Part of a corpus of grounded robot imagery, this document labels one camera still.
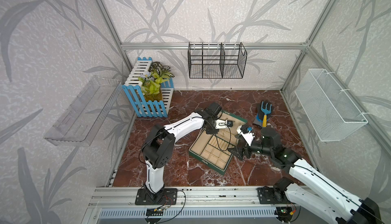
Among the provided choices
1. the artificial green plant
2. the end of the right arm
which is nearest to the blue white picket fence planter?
the artificial green plant

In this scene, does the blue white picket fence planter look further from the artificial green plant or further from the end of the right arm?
the end of the right arm

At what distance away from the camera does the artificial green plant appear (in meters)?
0.91

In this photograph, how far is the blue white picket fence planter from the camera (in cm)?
88

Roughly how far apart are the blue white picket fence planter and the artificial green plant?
1 cm
